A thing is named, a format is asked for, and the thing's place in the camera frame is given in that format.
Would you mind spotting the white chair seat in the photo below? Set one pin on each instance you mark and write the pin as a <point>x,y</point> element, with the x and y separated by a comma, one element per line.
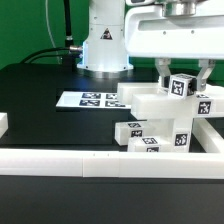
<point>171,135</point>

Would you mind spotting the white U-shaped obstacle fence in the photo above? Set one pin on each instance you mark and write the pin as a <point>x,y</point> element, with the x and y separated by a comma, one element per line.
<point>113,164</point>

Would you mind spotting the white sheet with markers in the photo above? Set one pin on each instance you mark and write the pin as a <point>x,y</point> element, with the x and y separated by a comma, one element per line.
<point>100,100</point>

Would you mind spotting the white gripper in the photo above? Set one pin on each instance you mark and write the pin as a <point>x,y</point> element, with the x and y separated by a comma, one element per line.
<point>148,33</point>

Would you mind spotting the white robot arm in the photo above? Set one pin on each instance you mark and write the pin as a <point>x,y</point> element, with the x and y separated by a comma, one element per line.
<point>104,50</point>

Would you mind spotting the white chair back frame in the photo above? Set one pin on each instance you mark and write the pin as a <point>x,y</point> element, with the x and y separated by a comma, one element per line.
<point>149,101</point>

